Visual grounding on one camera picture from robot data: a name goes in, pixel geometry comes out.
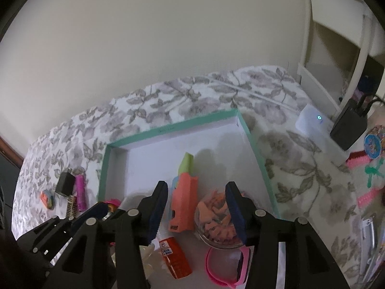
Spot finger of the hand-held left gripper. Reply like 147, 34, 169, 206
71, 202, 110, 232
16, 215, 73, 262

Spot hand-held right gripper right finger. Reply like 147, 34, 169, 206
225, 181, 349, 289

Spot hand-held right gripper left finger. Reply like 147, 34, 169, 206
42, 181, 169, 289

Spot clear jar of pink beads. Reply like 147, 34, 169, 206
194, 191, 249, 250

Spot yellow and pink bead toy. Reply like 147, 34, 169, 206
101, 199, 122, 217

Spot orange plastic toy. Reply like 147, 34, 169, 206
168, 171, 199, 234

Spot pink wrist watch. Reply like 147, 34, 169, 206
205, 245, 256, 289

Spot orange bottle with white label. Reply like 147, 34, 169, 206
158, 237, 193, 279

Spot lime green piece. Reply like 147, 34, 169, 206
178, 152, 195, 177

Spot teal-rimmed white box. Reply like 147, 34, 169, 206
97, 108, 286, 289

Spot gold and black comb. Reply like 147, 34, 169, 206
65, 196, 77, 217

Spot purple rectangular case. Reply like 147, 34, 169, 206
75, 175, 87, 212

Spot orange and blue eraser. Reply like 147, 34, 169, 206
40, 190, 56, 210

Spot black charger adapter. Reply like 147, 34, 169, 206
56, 172, 75, 197

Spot white ribbon bow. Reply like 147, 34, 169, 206
140, 242, 164, 280

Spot dark cabinet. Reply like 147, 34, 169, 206
0, 157, 21, 238

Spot white device with light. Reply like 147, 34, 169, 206
295, 104, 334, 140

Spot black power box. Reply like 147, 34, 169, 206
330, 98, 369, 151

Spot green ribbon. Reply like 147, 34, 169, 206
365, 159, 385, 189

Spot colourful round tin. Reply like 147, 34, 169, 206
363, 125, 385, 158

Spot white shelf unit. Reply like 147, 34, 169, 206
296, 0, 385, 118

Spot brown wooden bed frame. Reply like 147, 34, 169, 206
0, 135, 25, 161

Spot black cable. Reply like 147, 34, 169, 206
358, 93, 385, 115

